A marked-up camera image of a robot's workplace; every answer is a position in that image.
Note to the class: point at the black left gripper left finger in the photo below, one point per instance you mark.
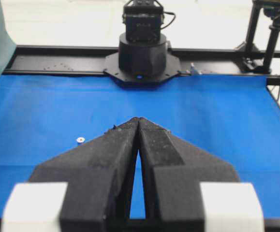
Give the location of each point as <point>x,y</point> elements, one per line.
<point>99,175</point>

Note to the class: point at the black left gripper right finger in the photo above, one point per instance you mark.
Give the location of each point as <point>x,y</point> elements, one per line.
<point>172,170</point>

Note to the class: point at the small silver metal shaft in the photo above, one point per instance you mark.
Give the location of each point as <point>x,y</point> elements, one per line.
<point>80,140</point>

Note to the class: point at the black opposite robot arm base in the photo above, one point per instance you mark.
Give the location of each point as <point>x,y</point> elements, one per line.
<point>143,55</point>

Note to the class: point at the blue table mat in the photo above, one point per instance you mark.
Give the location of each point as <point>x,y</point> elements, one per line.
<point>232,117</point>

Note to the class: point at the black aluminium frame rail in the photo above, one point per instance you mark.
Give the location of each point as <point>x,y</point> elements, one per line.
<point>103,61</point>

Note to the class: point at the black frame upright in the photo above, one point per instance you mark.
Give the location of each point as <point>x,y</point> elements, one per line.
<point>247,47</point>

